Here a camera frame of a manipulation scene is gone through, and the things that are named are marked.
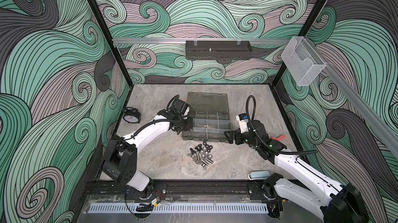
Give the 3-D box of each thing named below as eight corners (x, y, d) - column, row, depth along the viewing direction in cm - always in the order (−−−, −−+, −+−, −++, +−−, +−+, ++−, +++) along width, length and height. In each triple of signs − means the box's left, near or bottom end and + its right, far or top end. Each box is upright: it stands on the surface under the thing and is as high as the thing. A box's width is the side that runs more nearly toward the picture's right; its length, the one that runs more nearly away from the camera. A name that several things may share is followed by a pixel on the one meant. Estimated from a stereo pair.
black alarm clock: (126, 123, 100) (120, 114, 92) (129, 116, 104) (123, 107, 95) (140, 123, 100) (135, 114, 92) (142, 116, 104) (138, 107, 95)
